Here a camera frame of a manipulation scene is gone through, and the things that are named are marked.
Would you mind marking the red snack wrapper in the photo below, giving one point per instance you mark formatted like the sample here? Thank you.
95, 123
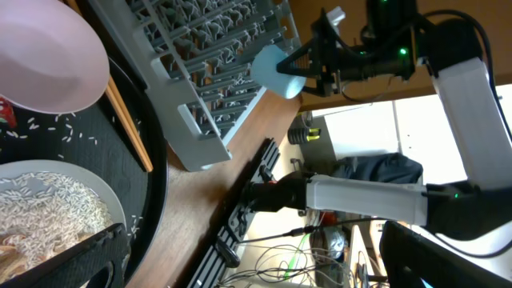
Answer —
7, 114

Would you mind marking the grey plate with rice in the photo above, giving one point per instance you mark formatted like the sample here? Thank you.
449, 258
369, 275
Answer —
48, 207

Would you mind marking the black aluminium rail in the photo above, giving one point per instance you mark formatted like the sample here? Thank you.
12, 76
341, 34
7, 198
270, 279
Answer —
217, 251

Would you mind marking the wooden chopstick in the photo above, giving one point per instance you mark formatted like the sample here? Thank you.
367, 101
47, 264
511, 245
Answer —
128, 125
114, 85

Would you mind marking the light blue cup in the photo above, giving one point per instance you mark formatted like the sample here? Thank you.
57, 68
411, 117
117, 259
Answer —
264, 72

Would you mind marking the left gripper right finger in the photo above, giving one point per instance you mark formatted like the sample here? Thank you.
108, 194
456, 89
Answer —
413, 261

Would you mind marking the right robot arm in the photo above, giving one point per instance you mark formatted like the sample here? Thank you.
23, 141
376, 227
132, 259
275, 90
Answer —
457, 53

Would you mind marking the right wooden chopstick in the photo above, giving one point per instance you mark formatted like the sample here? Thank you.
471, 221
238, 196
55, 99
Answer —
114, 85

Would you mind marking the grey dishwasher rack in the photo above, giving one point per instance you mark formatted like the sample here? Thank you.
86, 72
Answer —
194, 57

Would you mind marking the dark bag in background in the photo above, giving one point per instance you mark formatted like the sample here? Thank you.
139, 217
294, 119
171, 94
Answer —
390, 168

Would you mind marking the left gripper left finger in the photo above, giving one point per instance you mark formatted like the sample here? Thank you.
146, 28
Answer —
99, 261

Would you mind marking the round black serving tray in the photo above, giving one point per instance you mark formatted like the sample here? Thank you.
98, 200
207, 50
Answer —
95, 140

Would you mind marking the left wooden chopstick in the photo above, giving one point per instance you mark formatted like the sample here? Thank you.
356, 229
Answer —
128, 125

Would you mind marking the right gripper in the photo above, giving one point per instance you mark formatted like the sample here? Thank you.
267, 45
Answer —
326, 60

